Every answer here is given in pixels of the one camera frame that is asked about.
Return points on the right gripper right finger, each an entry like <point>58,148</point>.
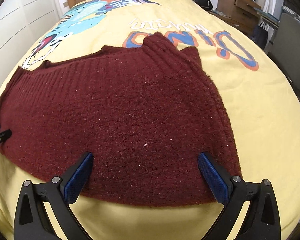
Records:
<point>262,220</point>

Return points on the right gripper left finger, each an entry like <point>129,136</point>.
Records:
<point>31,220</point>

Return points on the dark red knit sweater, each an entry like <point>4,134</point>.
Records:
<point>145,113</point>

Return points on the grey chair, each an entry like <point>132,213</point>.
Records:
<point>285,50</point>

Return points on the dark shopping bag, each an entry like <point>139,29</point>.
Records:
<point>260,35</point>

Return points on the wooden drawer cabinet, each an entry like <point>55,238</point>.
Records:
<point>241,14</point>

